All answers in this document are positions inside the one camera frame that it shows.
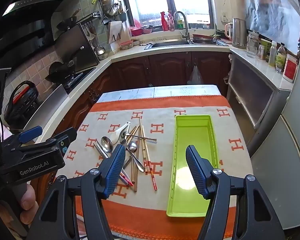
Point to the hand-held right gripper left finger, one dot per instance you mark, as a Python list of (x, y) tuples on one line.
[(113, 172)]

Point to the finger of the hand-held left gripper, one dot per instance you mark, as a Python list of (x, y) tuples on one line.
[(30, 133), (65, 137)]

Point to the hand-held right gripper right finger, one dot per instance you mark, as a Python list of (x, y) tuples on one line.
[(197, 172)]

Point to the red-striped bamboo chopstick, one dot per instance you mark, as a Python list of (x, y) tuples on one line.
[(128, 176), (150, 165), (125, 178)]

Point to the brown wooden chopstick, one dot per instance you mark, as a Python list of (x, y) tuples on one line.
[(133, 170), (137, 175)]

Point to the large metal spoon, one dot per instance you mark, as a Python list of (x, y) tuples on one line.
[(107, 143)]

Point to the green plastic tray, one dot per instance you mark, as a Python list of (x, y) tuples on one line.
[(190, 142)]

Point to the white ceramic spoon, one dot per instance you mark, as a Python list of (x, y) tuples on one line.
[(118, 132)]

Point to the person's left hand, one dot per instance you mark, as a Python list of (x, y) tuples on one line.
[(28, 201)]

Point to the leaning steel sheet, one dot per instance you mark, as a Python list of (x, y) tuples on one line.
[(47, 105)]

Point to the orange white printed blanket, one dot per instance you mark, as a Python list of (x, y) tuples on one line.
[(165, 120)]

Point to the gas stove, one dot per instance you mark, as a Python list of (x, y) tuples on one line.
[(80, 77)]

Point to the black wok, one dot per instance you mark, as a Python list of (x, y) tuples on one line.
[(58, 72)]

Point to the small steel kettle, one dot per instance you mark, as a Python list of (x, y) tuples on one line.
[(100, 52)]

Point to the white plastic bag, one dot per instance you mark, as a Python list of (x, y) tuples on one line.
[(195, 76)]

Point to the stainless steel splash panel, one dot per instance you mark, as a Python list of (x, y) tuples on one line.
[(82, 42)]

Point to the grey metal cabinet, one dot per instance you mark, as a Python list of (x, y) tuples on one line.
[(252, 92)]

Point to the black range hood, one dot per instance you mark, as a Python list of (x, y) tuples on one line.
[(27, 30)]

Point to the white kitchen countertop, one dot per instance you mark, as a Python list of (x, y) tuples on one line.
[(130, 52)]

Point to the brown wooden base cabinets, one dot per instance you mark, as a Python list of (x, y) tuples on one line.
[(165, 70)]

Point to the food container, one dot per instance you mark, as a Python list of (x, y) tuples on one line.
[(126, 45)]

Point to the white cutting board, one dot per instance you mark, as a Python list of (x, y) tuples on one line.
[(115, 30)]

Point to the pink basin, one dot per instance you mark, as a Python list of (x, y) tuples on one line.
[(137, 31)]

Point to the steel sink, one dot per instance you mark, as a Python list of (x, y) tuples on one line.
[(168, 44)]

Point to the dark utensil cup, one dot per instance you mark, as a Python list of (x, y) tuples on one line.
[(122, 17)]

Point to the red frying pan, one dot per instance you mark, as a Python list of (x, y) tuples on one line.
[(203, 38)]

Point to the small jar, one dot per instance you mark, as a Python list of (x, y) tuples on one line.
[(261, 53)]

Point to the glass jar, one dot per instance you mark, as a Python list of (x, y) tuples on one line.
[(252, 45)]

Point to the white plastic bottle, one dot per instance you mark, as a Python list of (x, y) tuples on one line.
[(272, 55)]

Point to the steel pan lid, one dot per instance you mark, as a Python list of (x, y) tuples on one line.
[(109, 5)]

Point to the clear oil bottle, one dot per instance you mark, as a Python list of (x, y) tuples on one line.
[(280, 60)]

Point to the red label jar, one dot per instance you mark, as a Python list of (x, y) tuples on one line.
[(290, 68)]

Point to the green box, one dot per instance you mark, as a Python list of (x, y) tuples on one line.
[(267, 46)]

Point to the pink electric kettle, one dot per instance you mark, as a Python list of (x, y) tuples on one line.
[(228, 31)]

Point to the steel electric kettle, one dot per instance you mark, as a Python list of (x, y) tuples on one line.
[(239, 33)]

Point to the chrome faucet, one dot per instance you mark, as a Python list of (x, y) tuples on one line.
[(186, 27)]

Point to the green bottle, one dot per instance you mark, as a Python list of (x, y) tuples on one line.
[(180, 24)]

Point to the red spray bottle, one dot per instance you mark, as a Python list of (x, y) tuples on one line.
[(164, 22)]

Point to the pink soap bottle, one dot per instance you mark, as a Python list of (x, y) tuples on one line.
[(171, 22)]

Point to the window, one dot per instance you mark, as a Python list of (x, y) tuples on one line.
[(152, 0)]

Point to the clear plastic wall sheet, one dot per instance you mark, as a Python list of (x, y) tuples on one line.
[(272, 12)]

